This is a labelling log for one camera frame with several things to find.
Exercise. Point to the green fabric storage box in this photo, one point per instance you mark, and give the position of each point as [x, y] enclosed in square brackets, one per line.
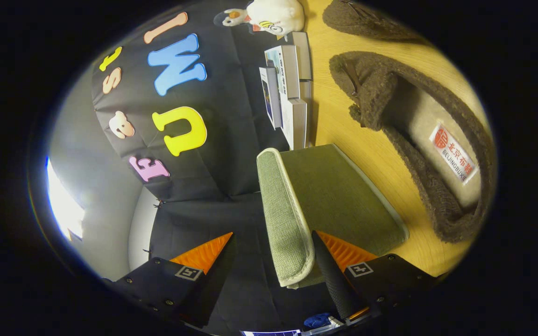
[334, 196]

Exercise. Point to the small blue object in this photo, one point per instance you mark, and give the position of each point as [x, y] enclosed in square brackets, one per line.
[318, 321]

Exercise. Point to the brown fuzzy shoe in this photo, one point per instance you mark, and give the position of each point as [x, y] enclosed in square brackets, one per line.
[362, 21]
[367, 84]

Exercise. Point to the dark cover book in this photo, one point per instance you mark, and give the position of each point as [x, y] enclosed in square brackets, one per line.
[304, 56]

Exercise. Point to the plain white book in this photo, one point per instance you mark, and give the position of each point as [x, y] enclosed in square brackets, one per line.
[294, 123]

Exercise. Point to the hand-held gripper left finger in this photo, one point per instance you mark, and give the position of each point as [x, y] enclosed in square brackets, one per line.
[157, 284]

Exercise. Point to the penguin plush toy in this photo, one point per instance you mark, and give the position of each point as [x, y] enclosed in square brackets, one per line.
[234, 16]

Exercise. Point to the small book blue photo cover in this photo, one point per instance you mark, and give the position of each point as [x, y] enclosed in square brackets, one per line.
[271, 95]

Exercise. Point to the white plush toy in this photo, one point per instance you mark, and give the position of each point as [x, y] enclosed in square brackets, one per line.
[278, 14]

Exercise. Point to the large ceiling light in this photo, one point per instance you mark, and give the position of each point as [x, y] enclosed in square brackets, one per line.
[63, 205]

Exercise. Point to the black backdrop cloth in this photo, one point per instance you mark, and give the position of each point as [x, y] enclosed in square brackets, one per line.
[231, 177]

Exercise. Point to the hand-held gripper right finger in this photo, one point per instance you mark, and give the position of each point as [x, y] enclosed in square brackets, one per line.
[332, 275]

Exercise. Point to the white book teal cover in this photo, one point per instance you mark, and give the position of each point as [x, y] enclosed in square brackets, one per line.
[285, 70]

